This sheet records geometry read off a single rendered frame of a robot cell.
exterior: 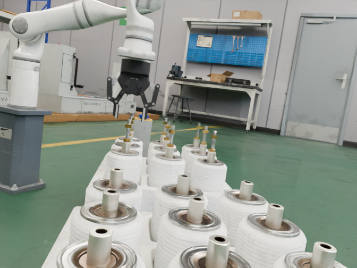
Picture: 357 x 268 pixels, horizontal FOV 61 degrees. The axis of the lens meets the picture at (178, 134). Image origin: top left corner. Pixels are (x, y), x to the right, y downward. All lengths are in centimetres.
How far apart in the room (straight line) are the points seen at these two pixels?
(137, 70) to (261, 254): 52
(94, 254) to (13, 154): 94
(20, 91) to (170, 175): 66
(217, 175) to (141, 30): 42
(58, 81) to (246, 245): 321
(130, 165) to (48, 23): 62
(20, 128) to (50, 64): 247
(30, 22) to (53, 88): 239
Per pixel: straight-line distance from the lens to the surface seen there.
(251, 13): 570
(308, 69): 578
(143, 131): 120
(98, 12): 115
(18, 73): 123
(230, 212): 55
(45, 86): 366
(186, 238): 41
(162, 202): 53
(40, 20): 120
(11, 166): 124
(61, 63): 353
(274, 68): 583
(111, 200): 42
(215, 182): 83
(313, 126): 573
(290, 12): 602
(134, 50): 75
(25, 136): 122
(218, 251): 32
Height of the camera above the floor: 42
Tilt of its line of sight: 7 degrees down
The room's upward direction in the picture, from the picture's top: 8 degrees clockwise
